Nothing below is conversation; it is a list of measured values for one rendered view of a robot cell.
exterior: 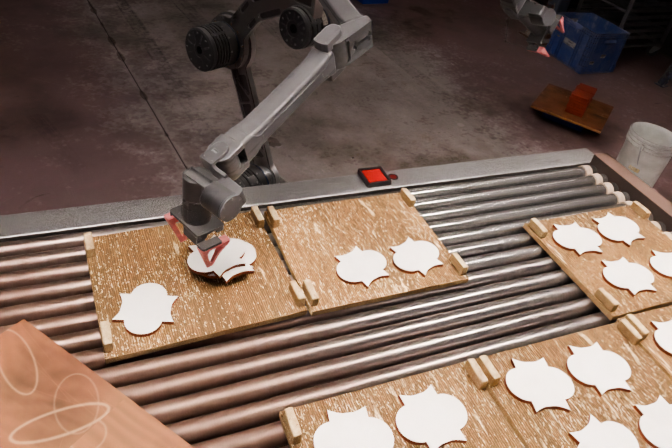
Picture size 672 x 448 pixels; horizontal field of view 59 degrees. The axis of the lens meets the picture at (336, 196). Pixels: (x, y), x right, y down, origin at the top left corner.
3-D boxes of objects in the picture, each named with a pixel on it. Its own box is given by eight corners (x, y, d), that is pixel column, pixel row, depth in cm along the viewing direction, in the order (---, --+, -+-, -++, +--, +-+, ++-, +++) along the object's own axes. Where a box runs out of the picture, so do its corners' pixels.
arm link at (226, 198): (230, 166, 123) (219, 138, 116) (269, 191, 118) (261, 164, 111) (188, 204, 118) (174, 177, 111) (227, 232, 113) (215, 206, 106)
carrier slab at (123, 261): (83, 243, 135) (83, 238, 134) (255, 215, 152) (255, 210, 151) (105, 364, 110) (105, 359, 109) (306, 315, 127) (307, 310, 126)
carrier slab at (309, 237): (263, 215, 152) (263, 211, 151) (401, 196, 168) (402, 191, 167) (311, 316, 127) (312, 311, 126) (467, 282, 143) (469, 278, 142)
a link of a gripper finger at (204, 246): (209, 247, 127) (210, 213, 122) (229, 265, 124) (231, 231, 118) (182, 259, 123) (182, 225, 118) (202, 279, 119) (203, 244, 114)
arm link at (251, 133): (332, 58, 141) (327, 20, 132) (352, 66, 138) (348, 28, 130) (212, 180, 122) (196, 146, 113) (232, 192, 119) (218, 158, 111)
